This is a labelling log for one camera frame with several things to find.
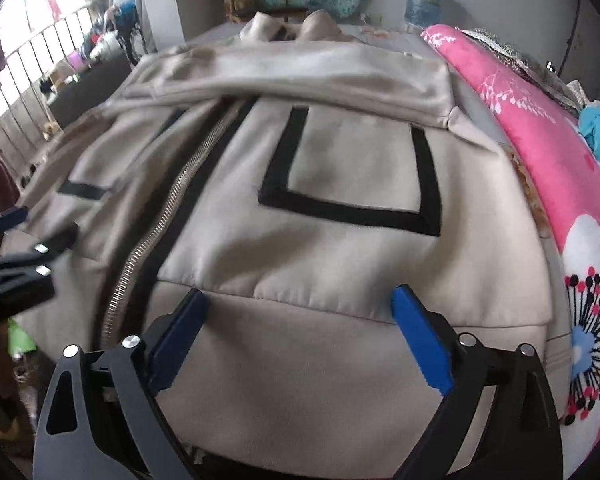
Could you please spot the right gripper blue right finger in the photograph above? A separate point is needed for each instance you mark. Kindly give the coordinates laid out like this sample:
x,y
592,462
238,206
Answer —
x,y
429,336

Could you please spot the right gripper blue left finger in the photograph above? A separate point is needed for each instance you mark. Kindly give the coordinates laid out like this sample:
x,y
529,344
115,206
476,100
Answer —
x,y
170,337

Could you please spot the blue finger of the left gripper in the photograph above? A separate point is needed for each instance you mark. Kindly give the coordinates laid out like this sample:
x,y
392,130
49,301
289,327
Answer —
x,y
13,217
58,243

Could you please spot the cream zip-up jacket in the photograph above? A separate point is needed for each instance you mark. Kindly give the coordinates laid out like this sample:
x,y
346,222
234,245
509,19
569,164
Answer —
x,y
128,174

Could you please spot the dark low cabinet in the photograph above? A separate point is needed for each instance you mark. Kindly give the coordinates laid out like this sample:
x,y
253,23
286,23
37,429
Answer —
x,y
93,87

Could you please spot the pink floral blanket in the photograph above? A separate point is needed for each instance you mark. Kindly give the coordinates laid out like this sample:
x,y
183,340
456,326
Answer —
x,y
565,177

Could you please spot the grey patterned pillow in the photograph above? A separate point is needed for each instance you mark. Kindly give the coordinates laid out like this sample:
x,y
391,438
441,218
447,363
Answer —
x,y
528,68

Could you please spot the blue water bottle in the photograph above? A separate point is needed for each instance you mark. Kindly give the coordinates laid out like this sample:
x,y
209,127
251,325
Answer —
x,y
422,13

